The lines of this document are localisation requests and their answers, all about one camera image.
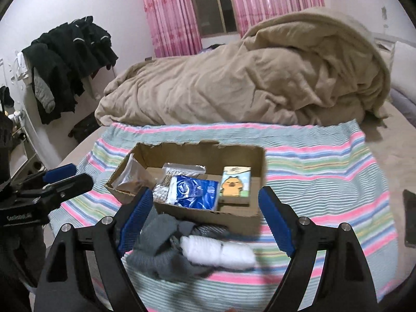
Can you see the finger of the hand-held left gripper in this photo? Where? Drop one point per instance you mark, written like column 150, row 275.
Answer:
column 70, row 187
column 60, row 172

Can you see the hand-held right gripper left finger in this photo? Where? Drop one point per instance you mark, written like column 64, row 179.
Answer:
column 139, row 216

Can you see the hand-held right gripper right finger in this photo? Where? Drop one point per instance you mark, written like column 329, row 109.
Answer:
column 277, row 222

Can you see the grey sock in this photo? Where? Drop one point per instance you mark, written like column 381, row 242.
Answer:
column 156, row 247

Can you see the white sock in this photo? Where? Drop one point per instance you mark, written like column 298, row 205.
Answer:
column 217, row 252

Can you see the cardboard box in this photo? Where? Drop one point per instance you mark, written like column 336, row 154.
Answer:
column 208, row 216

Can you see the cotton swab pack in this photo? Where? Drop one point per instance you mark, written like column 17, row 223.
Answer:
column 164, row 188

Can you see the clear plastic bag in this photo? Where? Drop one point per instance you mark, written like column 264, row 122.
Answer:
column 131, row 175

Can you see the dark bag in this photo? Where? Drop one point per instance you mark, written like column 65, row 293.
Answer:
column 83, row 129

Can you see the cartoon tissue pack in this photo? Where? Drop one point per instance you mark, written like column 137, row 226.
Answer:
column 234, row 187

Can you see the blue plastic packet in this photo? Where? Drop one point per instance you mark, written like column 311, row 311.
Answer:
column 193, row 191

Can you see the striped blanket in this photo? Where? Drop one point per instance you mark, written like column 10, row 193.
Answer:
column 318, row 169

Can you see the grey garment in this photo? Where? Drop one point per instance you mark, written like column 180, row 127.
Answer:
column 45, row 91

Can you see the pile of black clothes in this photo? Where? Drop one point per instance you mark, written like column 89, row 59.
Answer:
column 71, row 48

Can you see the black phone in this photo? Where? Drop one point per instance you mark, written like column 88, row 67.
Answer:
column 410, row 217

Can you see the beige comforter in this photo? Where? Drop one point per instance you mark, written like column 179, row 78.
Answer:
column 243, row 81

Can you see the pink curtain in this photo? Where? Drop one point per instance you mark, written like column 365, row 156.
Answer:
column 172, row 16
column 273, row 0

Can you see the white pillow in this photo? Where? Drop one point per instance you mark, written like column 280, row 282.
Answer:
column 404, row 68

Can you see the window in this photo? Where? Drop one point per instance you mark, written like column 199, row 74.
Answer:
column 211, row 3

